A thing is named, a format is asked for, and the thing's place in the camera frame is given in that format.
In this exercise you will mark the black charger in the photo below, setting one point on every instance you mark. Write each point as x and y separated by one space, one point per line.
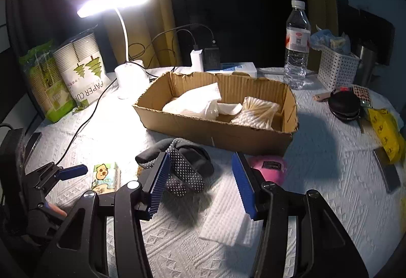
212 57

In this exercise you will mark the black round zip case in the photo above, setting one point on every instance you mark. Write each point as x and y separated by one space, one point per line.
344 105

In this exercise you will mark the dark flat phone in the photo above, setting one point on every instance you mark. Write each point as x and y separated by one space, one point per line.
387 170

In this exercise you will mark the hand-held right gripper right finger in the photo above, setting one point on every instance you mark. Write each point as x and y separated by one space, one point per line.
242 186

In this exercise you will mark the pink soft pouch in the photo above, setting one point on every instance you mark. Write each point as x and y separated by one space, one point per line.
272 170

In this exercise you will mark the yellow packet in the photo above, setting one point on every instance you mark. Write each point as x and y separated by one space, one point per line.
385 132

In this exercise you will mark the white paper cup pack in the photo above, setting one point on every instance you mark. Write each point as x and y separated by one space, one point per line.
82 68

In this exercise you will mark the rose gold small object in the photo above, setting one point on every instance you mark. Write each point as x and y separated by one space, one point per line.
322 96

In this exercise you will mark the cartoon print tissue packet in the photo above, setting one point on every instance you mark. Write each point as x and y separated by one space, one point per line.
106 176

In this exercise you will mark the white paper towel sheet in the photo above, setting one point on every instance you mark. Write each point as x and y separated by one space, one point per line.
222 221

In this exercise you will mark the white charger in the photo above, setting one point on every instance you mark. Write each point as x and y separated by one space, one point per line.
196 59

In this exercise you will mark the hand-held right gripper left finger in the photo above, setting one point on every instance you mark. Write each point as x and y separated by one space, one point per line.
160 182

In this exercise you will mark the dark grey dotted sock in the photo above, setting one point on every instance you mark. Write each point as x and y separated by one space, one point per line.
190 170

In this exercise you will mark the cardboard box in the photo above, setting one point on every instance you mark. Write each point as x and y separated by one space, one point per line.
196 135

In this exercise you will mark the clear water bottle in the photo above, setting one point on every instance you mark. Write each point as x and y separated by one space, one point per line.
296 56

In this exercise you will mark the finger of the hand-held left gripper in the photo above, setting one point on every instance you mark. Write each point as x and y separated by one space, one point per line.
73 171

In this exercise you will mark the white tissue pack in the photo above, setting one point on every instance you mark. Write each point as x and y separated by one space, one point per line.
193 100

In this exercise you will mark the blue plastic bag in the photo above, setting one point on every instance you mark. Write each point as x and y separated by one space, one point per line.
323 38

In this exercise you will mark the white desk lamp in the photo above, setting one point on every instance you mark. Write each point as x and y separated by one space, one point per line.
130 78

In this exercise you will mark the metal tumbler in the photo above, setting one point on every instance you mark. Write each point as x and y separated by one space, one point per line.
364 59

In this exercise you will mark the patterned card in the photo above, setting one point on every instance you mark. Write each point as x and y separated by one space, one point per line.
361 94

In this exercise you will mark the white textured tablecloth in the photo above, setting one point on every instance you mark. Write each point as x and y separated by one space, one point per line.
317 144

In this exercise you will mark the person's left hand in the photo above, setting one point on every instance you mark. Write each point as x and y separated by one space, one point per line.
57 211

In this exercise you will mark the white power strip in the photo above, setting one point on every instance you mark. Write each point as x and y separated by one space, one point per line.
241 68

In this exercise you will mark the green paper cup pack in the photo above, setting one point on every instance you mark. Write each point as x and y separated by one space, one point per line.
44 87

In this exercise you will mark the bag of cotton swabs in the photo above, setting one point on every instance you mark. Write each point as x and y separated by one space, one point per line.
253 113

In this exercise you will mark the white plastic basket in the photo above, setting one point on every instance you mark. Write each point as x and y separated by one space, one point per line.
336 70

